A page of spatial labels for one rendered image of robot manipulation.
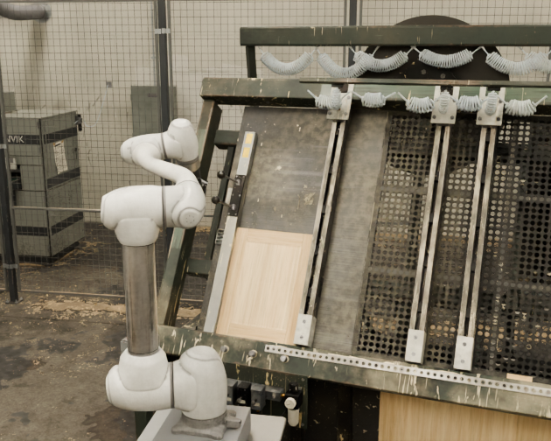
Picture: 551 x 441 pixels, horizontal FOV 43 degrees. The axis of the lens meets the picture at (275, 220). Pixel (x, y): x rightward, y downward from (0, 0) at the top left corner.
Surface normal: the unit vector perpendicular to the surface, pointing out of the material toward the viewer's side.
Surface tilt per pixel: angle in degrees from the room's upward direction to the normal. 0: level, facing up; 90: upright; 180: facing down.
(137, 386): 87
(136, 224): 96
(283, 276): 59
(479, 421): 90
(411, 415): 90
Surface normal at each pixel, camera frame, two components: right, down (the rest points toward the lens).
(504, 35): -0.35, 0.23
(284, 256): -0.30, -0.31
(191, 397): 0.08, 0.25
